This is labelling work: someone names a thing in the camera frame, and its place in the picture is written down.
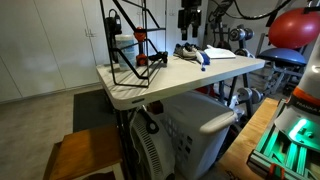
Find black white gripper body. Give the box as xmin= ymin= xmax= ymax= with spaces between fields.
xmin=177 ymin=0 xmax=203 ymax=30

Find grey dumbbell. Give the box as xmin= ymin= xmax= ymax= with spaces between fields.
xmin=237 ymin=87 xmax=264 ymax=104
xmin=229 ymin=27 xmax=255 ymax=43
xmin=234 ymin=48 xmax=256 ymax=58

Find red exercise ball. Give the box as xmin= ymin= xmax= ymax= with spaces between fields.
xmin=268 ymin=8 xmax=320 ymax=50

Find blue white hand brush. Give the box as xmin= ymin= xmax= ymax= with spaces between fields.
xmin=194 ymin=49 xmax=212 ymax=72

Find black battery charger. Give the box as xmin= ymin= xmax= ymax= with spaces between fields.
xmin=104 ymin=9 xmax=123 ymax=64

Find white round fan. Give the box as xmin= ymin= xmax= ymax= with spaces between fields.
xmin=129 ymin=109 xmax=176 ymax=180

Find blue balance trainer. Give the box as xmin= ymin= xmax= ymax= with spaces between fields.
xmin=258 ymin=47 xmax=308 ymax=67

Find brown wooden stool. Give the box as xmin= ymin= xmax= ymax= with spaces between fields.
xmin=42 ymin=125 xmax=125 ymax=180

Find metal cabinet door handles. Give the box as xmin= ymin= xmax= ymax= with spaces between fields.
xmin=84 ymin=28 xmax=97 ymax=38

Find dark floor mat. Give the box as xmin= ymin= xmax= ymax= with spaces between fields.
xmin=72 ymin=89 xmax=118 ymax=133

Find orange black power drill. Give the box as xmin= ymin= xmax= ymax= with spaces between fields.
xmin=133 ymin=26 xmax=169 ymax=67

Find grey running sneaker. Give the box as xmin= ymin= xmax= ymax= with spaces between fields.
xmin=183 ymin=42 xmax=203 ymax=56
xmin=173 ymin=43 xmax=197 ymax=61

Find white plastic dustpan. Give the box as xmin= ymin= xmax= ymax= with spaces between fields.
xmin=203 ymin=44 xmax=237 ymax=60

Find light wooden robot stand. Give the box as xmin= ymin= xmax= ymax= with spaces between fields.
xmin=218 ymin=97 xmax=279 ymax=180

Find black wire rack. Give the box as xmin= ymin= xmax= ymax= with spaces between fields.
xmin=99 ymin=0 xmax=168 ymax=88

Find white laundry basket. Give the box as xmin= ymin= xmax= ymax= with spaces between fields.
xmin=156 ymin=91 xmax=238 ymax=180

